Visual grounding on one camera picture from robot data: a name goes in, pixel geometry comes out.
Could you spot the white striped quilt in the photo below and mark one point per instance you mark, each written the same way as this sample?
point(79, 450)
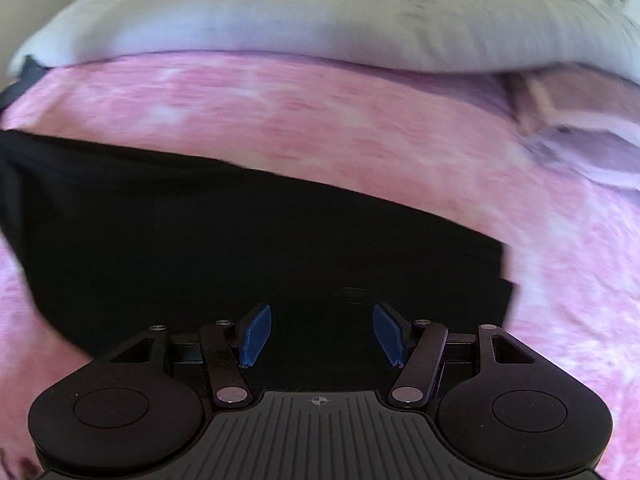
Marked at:
point(250, 15)

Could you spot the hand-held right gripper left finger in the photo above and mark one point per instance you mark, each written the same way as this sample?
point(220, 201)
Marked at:
point(257, 332)

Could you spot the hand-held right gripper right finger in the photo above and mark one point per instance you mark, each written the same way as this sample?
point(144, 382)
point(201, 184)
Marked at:
point(390, 332)

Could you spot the black garment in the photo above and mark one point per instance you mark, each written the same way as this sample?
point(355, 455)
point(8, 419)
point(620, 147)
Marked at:
point(22, 80)

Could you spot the black pants with white lining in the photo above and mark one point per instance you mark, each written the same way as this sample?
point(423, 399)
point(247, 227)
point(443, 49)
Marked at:
point(200, 240)

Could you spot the pink floral blanket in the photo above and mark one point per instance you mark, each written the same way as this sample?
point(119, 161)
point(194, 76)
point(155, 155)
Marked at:
point(350, 125)

